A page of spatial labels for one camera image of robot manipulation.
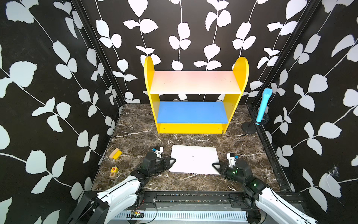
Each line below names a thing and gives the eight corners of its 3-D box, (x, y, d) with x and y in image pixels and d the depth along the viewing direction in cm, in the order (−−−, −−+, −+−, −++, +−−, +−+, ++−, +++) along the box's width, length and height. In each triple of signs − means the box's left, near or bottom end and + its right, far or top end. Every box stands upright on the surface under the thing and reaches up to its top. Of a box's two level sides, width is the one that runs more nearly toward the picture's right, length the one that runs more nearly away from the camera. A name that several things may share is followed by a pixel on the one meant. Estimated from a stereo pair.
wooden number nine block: (110, 178, 83) (108, 176, 81) (113, 169, 87) (111, 167, 84) (116, 178, 83) (113, 176, 81) (118, 169, 87) (116, 167, 84)
